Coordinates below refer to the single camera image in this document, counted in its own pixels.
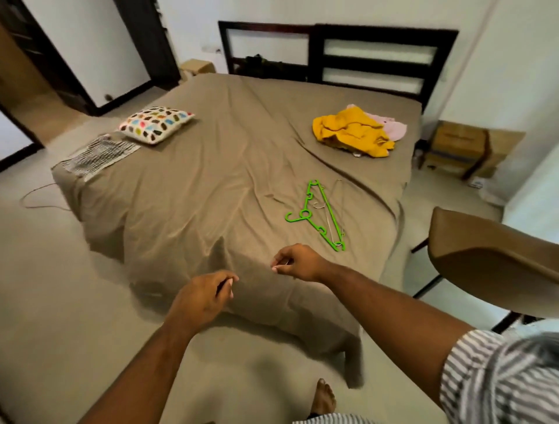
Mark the person's right hand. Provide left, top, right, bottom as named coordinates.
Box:
left=269, top=242, right=338, bottom=286

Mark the person's left hand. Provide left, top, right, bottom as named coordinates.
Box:
left=165, top=269, right=240, bottom=337

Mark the pile of coloured plastic hangers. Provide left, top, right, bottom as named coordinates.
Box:
left=283, top=178, right=349, bottom=253

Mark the pink and yellow garment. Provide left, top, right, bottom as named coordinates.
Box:
left=311, top=104, right=398, bottom=160

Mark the person's left forearm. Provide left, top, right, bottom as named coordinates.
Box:
left=77, top=319, right=204, bottom=424

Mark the bed with taupe sheet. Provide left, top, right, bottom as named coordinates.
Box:
left=49, top=72, right=424, bottom=391

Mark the person's foot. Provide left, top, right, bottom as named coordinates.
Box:
left=309, top=376, right=339, bottom=418

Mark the cardboard boxes left of bed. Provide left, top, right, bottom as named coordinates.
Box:
left=178, top=58, right=218, bottom=82

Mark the person's striped shirt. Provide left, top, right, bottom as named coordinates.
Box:
left=291, top=318, right=559, bottom=424

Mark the grey checked towel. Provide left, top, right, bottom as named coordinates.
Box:
left=60, top=132, right=143, bottom=183

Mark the colourful leaf print pillow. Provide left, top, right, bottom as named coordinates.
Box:
left=117, top=105, right=197, bottom=147

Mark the cardboard box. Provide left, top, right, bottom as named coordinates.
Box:
left=479, top=128, right=529, bottom=180
left=423, top=119, right=490, bottom=180

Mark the brown chair with black legs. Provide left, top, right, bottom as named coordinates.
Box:
left=409, top=205, right=559, bottom=335

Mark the black bag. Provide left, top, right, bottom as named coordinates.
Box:
left=233, top=53, right=309, bottom=83

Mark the black slatted headboard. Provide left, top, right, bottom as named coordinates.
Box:
left=217, top=20, right=461, bottom=115

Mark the black room door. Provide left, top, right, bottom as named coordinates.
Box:
left=112, top=0, right=183, bottom=92

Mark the thin red floor cable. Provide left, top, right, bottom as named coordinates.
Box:
left=18, top=181, right=76, bottom=213

